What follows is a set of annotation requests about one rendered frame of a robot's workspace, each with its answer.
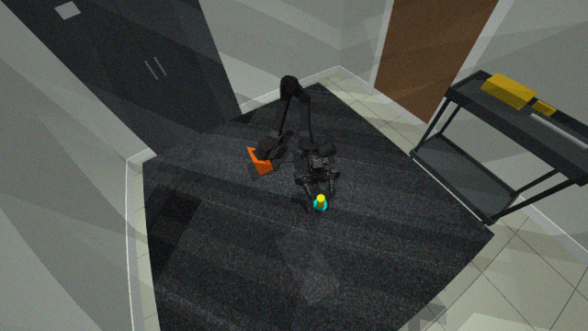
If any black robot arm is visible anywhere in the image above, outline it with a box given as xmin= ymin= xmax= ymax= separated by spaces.
xmin=251 ymin=75 xmax=337 ymax=170

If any cyan circle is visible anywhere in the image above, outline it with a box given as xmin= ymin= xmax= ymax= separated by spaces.
xmin=313 ymin=200 xmax=328 ymax=211

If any yellow cylinder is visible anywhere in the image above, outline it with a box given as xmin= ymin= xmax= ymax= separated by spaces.
xmin=317 ymin=195 xmax=325 ymax=208

